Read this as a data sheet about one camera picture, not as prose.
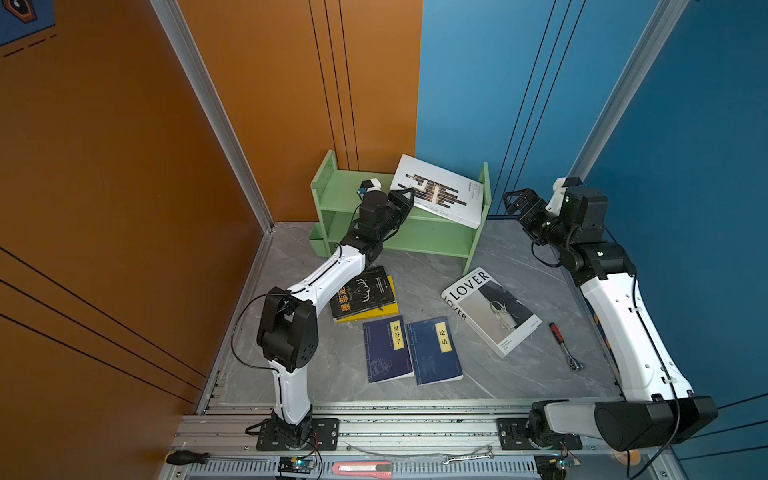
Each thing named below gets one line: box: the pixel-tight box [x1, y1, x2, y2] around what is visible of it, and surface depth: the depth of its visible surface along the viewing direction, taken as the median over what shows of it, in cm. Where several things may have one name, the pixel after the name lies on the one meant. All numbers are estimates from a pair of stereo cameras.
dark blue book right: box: [406, 316, 464, 387], surface depth 87 cm
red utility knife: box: [332, 462, 392, 479], surface depth 70 cm
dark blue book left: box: [362, 315, 415, 385], surface depth 88 cm
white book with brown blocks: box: [390, 154, 484, 230], surface depth 85 cm
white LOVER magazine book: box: [441, 266, 543, 359], surface depth 94 cm
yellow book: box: [334, 275, 399, 323], surface depth 96 cm
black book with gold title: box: [330, 266, 396, 319], surface depth 98 cm
